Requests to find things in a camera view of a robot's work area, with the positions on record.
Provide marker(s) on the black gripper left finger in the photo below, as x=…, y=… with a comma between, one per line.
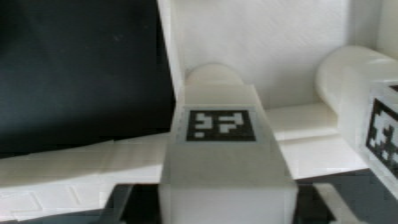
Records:
x=132, y=207

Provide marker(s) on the white chair leg with tag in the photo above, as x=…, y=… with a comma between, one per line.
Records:
x=358, y=89

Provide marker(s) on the white chair seat part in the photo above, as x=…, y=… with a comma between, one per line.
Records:
x=271, y=37

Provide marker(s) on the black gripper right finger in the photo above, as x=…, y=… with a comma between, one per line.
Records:
x=322, y=208

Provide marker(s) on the white U-shaped fence frame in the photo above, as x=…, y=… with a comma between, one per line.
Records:
x=59, y=182

